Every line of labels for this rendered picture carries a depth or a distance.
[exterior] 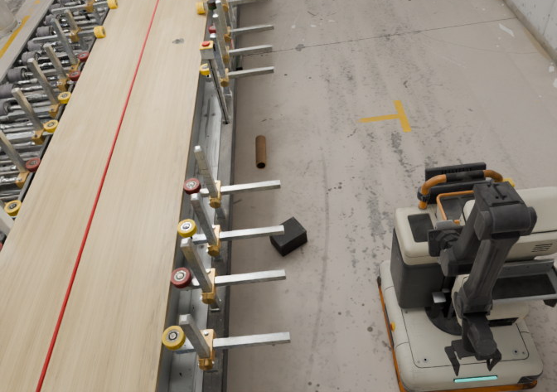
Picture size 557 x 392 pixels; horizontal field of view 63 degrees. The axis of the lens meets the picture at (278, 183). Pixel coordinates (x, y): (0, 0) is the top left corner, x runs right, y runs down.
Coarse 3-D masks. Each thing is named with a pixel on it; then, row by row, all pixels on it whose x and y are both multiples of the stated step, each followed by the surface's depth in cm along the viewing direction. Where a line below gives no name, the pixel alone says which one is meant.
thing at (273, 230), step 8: (224, 232) 206; (232, 232) 205; (240, 232) 205; (248, 232) 204; (256, 232) 203; (264, 232) 203; (272, 232) 203; (280, 232) 203; (192, 240) 205; (200, 240) 205; (224, 240) 206
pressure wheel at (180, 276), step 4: (180, 268) 185; (184, 268) 184; (172, 272) 184; (176, 272) 184; (180, 272) 184; (184, 272) 183; (188, 272) 183; (172, 276) 182; (176, 276) 183; (180, 276) 182; (184, 276) 182; (188, 276) 182; (172, 280) 181; (176, 280) 181; (180, 280) 181; (184, 280) 180; (188, 280) 181; (176, 284) 180; (180, 284) 180; (184, 284) 181; (188, 284) 182
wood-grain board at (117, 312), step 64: (128, 0) 370; (192, 0) 354; (128, 64) 301; (192, 64) 291; (64, 128) 261; (128, 128) 253; (192, 128) 249; (64, 192) 225; (128, 192) 219; (0, 256) 202; (64, 256) 198; (128, 256) 193; (0, 320) 180; (64, 320) 176; (128, 320) 172; (0, 384) 162; (64, 384) 159; (128, 384) 156
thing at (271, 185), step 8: (248, 184) 220; (256, 184) 219; (264, 184) 218; (272, 184) 218; (280, 184) 221; (200, 192) 220; (208, 192) 219; (224, 192) 220; (232, 192) 220; (240, 192) 220
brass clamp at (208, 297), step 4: (212, 272) 187; (212, 276) 186; (216, 276) 190; (212, 280) 184; (212, 284) 183; (212, 288) 182; (208, 292) 181; (212, 292) 181; (204, 296) 180; (208, 296) 180; (212, 296) 181; (204, 300) 180; (208, 300) 181; (212, 300) 181
